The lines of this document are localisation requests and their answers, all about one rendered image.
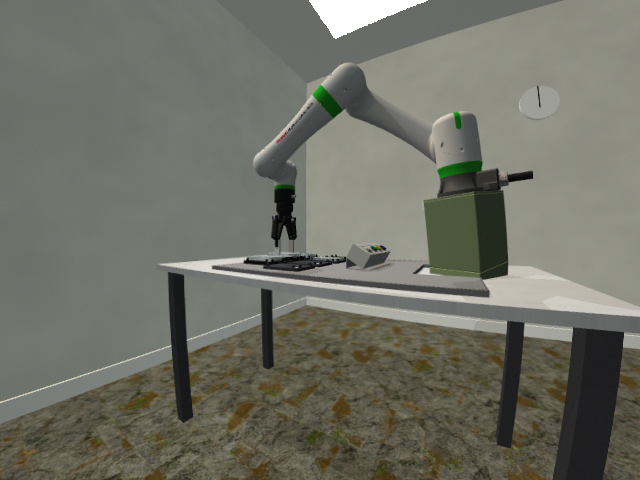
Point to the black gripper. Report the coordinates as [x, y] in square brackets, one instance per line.
[284, 212]

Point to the cream button panel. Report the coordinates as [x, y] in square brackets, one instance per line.
[362, 257]

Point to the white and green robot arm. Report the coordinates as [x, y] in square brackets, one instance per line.
[455, 146]

